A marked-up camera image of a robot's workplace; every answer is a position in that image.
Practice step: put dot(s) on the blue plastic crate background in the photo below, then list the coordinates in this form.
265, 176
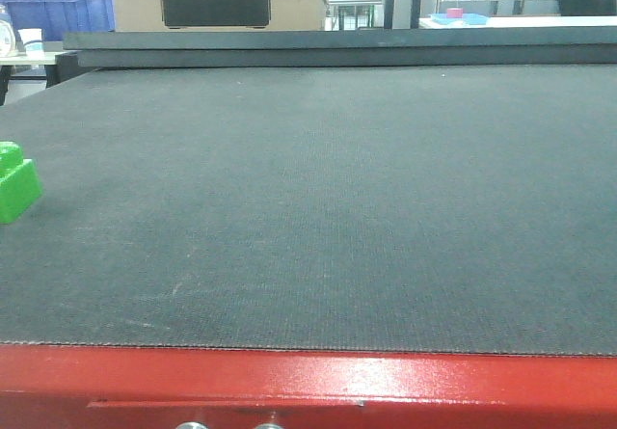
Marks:
56, 17

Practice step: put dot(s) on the white paper cup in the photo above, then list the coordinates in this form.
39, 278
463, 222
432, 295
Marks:
32, 42

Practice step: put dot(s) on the white table left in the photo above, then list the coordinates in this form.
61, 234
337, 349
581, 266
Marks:
42, 59

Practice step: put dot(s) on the dark grey conveyor rail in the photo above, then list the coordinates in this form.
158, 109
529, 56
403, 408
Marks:
569, 45

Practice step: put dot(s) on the red conveyor frame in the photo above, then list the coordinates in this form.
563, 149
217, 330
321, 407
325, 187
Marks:
107, 387

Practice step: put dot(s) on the lower cardboard box with handle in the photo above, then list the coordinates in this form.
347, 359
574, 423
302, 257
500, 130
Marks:
286, 15

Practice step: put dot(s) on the green toy block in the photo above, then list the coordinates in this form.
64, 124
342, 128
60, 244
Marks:
20, 184

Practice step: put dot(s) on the dark grey conveyor belt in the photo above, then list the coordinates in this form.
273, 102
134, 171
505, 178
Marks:
415, 209

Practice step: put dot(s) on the pink small block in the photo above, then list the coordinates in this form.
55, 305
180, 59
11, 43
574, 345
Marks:
454, 13

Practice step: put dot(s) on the small blue tray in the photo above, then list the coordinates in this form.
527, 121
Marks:
465, 20

